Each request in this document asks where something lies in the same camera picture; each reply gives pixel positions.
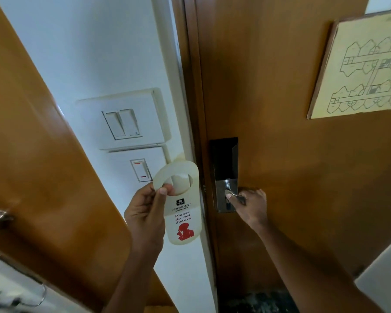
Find person's left hand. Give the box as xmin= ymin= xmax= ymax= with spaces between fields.
xmin=124 ymin=182 xmax=169 ymax=258

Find person's right hand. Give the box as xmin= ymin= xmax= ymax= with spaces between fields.
xmin=225 ymin=188 xmax=270 ymax=232

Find white double light switch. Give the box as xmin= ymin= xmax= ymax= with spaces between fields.
xmin=76 ymin=87 xmax=172 ymax=151

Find person's left forearm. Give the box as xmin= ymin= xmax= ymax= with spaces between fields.
xmin=103 ymin=239 xmax=165 ymax=313

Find white door hanger sign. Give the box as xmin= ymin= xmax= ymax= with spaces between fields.
xmin=152 ymin=158 xmax=203 ymax=245

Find silver door lever handle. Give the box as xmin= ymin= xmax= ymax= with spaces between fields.
xmin=224 ymin=182 xmax=246 ymax=198

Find brown wooden door frame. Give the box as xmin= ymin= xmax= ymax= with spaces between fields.
xmin=171 ymin=0 xmax=223 ymax=313

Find brown wooden entrance door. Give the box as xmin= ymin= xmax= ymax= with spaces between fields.
xmin=195 ymin=0 xmax=391 ymax=302

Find person's right forearm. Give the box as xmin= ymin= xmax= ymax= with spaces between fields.
xmin=255 ymin=221 xmax=388 ymax=313

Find brown wooden side door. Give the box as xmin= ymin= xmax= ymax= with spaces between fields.
xmin=0 ymin=0 xmax=178 ymax=313

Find black silver electronic door lock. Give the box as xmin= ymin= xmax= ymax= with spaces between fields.
xmin=209 ymin=137 xmax=239 ymax=214

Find white single switch red indicator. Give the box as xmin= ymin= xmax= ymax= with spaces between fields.
xmin=105 ymin=145 xmax=176 ymax=196

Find framed floor plan sign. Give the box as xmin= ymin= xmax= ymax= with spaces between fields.
xmin=307 ymin=8 xmax=391 ymax=120

